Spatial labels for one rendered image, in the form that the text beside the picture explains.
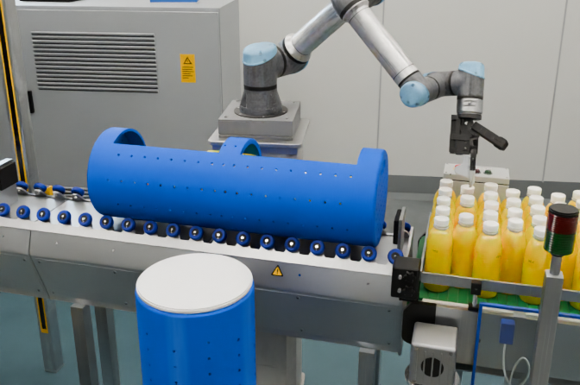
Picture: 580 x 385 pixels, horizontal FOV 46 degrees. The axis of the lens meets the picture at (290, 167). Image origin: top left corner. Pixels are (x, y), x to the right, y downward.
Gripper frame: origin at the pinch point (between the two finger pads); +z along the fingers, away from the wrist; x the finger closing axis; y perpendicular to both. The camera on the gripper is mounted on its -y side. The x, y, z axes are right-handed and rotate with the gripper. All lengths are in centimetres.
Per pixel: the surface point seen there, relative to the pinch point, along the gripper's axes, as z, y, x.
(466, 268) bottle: 23.4, 0.4, 14.1
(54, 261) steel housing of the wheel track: 33, 128, 12
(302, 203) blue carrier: 9, 45, 22
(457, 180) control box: -1.1, 4.9, -15.5
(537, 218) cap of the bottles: 8.8, -17.0, 13.7
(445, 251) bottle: 19.1, 5.8, 19.6
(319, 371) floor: 83, 60, -89
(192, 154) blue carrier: -3, 79, 21
